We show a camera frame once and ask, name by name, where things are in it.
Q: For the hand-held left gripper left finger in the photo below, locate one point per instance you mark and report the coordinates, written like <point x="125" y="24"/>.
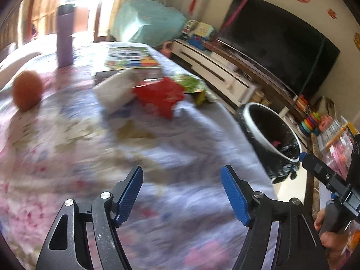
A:
<point x="129" y="194"/>

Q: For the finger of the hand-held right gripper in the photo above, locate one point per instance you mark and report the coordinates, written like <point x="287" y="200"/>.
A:
<point x="323" y="174"/>

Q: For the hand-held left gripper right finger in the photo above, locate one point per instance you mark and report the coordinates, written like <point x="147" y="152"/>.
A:
<point x="234" y="197"/>

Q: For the trash bin with black liner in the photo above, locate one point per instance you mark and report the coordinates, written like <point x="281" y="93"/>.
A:
<point x="270" y="129"/>

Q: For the person's right hand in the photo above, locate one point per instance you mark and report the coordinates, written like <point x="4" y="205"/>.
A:
<point x="333" y="243"/>

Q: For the clear plastic storage box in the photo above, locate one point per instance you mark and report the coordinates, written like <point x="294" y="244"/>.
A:
<point x="334" y="146"/>

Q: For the floral tablecloth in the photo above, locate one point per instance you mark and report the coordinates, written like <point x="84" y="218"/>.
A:
<point x="112" y="152"/>

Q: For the pink wrapper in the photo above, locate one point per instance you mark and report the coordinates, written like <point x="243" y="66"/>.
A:
<point x="274" y="143"/>

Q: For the red yellow bead toy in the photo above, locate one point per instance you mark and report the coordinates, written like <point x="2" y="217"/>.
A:
<point x="301" y="102"/>

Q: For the red snack packet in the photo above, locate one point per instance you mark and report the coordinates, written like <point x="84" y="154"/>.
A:
<point x="160" y="95"/>

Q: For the green snack packet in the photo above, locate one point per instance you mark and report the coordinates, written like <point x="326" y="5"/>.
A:
<point x="194" y="84"/>

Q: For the white TV cabinet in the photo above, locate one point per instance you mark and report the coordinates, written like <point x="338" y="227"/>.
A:
<point x="213" y="67"/>

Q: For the black television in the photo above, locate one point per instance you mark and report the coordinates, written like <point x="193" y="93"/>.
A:
<point x="275" y="50"/>

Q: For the colourful picture book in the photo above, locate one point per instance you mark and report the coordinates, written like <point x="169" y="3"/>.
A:
<point x="129" y="59"/>

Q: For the orange fruit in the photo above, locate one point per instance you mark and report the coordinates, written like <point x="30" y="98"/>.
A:
<point x="28" y="90"/>

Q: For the pink kettlebell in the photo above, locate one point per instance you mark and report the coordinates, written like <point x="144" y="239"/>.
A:
<point x="168" y="51"/>

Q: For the purple thermos bottle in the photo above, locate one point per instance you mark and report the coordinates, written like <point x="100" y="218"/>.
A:
<point x="65" y="39"/>

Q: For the teal yellow toy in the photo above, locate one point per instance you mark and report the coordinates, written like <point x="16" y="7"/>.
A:
<point x="205" y="31"/>

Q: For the teal furniture cover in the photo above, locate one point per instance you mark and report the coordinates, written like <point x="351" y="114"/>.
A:
<point x="146" y="22"/>

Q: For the white red toy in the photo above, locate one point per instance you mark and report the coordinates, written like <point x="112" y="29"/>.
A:
<point x="189" y="28"/>

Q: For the white sofa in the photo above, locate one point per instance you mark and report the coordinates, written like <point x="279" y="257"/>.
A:
<point x="19" y="53"/>

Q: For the red thin pole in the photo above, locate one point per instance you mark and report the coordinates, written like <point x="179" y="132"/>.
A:
<point x="236" y="12"/>

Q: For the glass balcony door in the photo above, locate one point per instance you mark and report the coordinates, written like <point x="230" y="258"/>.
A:
<point x="84" y="2"/>

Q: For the small red wall decal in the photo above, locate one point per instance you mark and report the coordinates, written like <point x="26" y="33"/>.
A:
<point x="356" y="41"/>
<point x="332" y="14"/>

